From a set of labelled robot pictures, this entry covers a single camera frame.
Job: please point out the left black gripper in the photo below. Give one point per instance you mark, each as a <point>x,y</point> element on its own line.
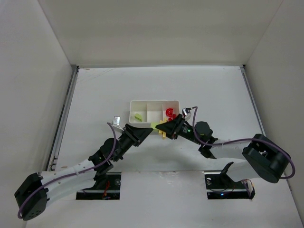
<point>133,135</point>

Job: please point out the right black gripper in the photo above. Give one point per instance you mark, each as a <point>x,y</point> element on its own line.
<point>177,127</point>

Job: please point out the red round lego piece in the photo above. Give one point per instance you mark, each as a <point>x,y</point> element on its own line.
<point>169,112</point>

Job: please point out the yellow lego piece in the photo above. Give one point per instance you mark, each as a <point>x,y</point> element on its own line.
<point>160,132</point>

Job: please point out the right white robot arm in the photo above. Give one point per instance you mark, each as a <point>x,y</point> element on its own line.
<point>214,148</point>

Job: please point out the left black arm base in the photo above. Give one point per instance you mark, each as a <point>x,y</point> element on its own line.
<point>106,189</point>

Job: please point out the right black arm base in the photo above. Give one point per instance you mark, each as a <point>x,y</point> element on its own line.
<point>220,186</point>

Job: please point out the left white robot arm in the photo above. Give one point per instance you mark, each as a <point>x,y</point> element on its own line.
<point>40,190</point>

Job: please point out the white three-compartment container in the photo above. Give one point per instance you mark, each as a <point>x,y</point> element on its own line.
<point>151,111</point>

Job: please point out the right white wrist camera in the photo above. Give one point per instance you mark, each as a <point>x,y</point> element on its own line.
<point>186,112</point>

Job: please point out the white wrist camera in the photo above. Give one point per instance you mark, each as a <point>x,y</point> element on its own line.
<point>116,124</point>
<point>186,112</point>

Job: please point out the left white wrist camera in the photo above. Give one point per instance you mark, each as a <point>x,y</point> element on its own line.
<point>116,124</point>

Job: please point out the left aluminium rail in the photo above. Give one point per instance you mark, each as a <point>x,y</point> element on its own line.
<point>58,137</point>

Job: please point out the aluminium rail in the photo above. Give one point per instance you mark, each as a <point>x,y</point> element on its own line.
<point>257,114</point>
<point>58,137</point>

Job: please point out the right aluminium rail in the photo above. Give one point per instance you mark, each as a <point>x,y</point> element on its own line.
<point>257,114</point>

